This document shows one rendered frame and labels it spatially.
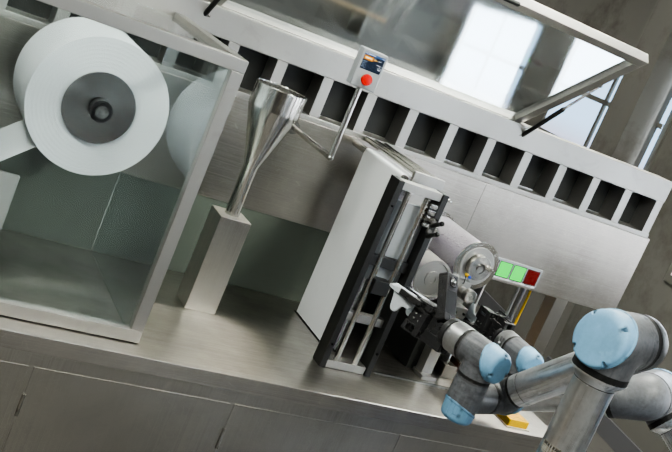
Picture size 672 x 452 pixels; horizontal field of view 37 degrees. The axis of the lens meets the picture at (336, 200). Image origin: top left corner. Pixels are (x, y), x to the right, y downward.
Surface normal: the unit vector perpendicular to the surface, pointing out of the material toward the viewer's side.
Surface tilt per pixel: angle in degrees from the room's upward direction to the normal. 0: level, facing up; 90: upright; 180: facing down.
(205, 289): 90
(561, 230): 90
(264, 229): 90
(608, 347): 82
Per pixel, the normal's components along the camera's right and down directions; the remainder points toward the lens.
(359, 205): -0.84, -0.26
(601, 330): -0.65, -0.28
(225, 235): 0.38, 0.34
